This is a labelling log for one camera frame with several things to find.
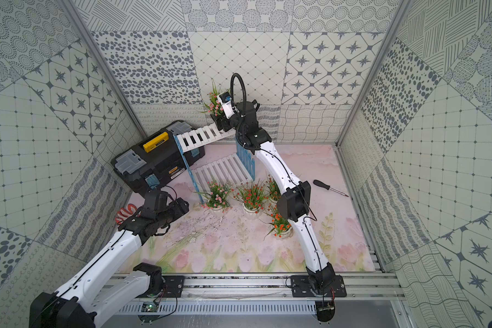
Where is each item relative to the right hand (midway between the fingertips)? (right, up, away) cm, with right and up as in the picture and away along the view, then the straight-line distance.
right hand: (221, 111), depth 84 cm
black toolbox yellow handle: (-31, -21, +8) cm, 39 cm away
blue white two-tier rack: (+4, -25, +24) cm, 35 cm away
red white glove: (-46, -45, +8) cm, 65 cm away
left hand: (-14, -40, -1) cm, 43 cm away
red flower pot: (+13, -35, -3) cm, 38 cm away
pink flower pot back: (-1, -37, -2) cm, 37 cm away
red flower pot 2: (+22, -34, 0) cm, 41 cm away
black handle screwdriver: (+51, -34, +17) cm, 64 cm away
